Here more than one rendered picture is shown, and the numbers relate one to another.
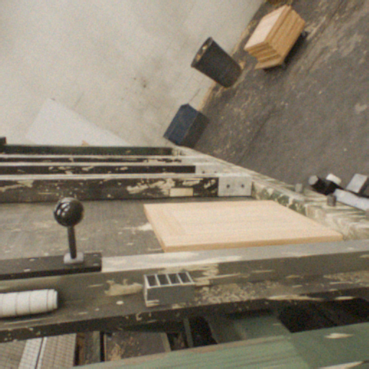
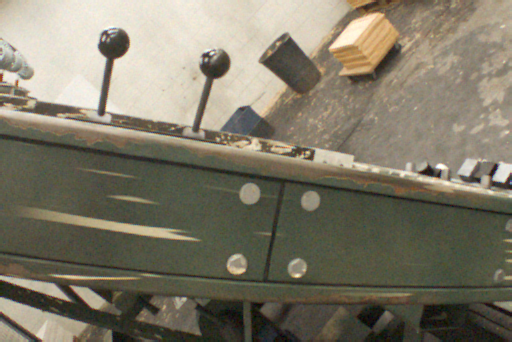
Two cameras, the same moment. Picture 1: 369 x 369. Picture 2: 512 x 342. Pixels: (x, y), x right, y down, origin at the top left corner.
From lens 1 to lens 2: 0.27 m
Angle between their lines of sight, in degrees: 10
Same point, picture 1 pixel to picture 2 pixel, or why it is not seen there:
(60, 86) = (92, 66)
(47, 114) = (72, 94)
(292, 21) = (386, 30)
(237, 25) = (318, 28)
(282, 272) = not seen: hidden behind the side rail
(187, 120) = (245, 127)
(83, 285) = not seen: hidden behind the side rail
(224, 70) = (300, 73)
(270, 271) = not seen: hidden behind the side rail
